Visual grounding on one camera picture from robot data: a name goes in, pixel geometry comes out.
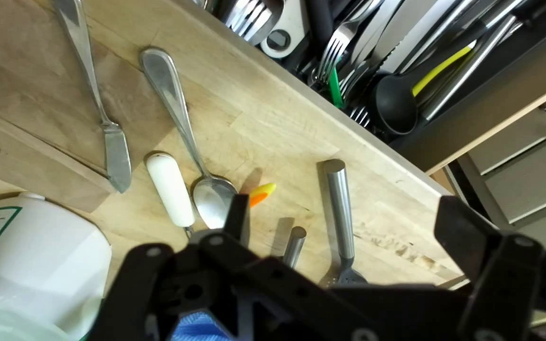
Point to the small orange piece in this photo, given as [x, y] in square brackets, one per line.
[261, 194]

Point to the open wooden drawer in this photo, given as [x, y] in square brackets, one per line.
[506, 120]

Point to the silver metal kitchen tool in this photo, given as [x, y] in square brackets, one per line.
[293, 243]

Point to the green plastic utensil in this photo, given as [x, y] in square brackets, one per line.
[333, 88]

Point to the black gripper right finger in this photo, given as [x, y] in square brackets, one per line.
[511, 277]

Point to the brown wooden cutting board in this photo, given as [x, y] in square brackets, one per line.
[19, 76]

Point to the silver butter knife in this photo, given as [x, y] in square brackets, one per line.
[115, 152]

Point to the white plastic bucket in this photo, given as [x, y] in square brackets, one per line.
[32, 271]

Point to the white grey kitchen tool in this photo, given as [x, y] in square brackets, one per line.
[288, 31]

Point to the silver fork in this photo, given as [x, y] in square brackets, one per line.
[250, 16]
[335, 44]

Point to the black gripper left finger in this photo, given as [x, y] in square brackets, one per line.
[151, 277]

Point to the white kitchen cabinet drawers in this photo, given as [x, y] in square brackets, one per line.
[538, 177]

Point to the large kitchen knife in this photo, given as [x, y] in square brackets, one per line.
[405, 31]

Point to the black cutlery organiser tray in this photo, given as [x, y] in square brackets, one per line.
[540, 48]

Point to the silver spoon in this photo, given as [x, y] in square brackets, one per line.
[212, 199]

